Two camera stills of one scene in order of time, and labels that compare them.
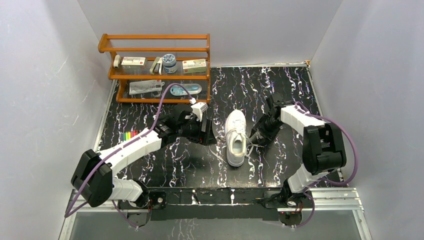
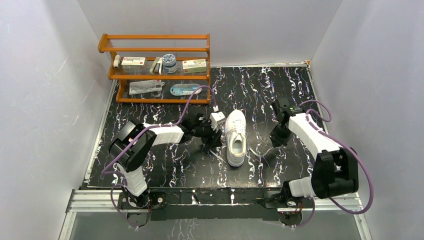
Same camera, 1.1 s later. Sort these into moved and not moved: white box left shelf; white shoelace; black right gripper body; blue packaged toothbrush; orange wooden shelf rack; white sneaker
Moved: black right gripper body; white shoelace
Not moved: blue packaged toothbrush; orange wooden shelf rack; white sneaker; white box left shelf
